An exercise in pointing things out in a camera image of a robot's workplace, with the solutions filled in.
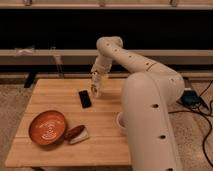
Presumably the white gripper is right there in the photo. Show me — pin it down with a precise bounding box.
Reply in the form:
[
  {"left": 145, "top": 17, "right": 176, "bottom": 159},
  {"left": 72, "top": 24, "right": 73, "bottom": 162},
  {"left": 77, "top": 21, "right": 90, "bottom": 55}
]
[{"left": 91, "top": 65, "right": 109, "bottom": 98}]

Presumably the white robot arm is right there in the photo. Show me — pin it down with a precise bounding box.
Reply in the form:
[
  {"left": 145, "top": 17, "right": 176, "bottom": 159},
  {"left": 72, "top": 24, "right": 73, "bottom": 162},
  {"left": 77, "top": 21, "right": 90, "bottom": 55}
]
[{"left": 91, "top": 36, "right": 185, "bottom": 171}]

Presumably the orange ceramic bowl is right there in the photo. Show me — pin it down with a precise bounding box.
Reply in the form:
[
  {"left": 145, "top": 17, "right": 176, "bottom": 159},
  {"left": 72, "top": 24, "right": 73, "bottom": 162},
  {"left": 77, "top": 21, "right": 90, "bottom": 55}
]
[{"left": 28, "top": 110, "right": 67, "bottom": 146}]

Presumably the black rectangular phone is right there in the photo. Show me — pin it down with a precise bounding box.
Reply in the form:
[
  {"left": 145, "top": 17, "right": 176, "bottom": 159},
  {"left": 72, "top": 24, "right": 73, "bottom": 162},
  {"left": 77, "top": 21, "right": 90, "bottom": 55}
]
[{"left": 78, "top": 90, "right": 92, "bottom": 108}]

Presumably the wooden table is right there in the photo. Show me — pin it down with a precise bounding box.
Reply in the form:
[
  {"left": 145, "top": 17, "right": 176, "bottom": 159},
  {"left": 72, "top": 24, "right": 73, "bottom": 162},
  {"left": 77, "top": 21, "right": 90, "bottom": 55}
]
[{"left": 4, "top": 78, "right": 133, "bottom": 168}]

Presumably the white cup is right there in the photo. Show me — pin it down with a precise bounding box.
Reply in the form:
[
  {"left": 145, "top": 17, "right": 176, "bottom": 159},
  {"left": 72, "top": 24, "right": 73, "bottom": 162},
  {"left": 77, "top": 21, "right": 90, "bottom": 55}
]
[{"left": 116, "top": 112, "right": 126, "bottom": 136}]

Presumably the blue power box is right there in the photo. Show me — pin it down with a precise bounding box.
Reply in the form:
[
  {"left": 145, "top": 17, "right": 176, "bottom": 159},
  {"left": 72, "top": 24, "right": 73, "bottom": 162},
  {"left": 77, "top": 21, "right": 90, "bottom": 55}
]
[{"left": 181, "top": 90, "right": 200, "bottom": 106}]

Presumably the grey horizontal rail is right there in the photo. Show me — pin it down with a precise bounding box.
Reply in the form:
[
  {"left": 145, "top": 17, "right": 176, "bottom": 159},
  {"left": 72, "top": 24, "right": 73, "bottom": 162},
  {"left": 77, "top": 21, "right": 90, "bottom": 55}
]
[{"left": 0, "top": 49, "right": 213, "bottom": 65}]

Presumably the black cable on floor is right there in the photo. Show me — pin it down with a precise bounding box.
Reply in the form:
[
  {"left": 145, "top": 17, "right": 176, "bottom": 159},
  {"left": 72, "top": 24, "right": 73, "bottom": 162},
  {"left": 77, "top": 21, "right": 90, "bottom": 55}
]
[{"left": 168, "top": 79, "right": 213, "bottom": 168}]

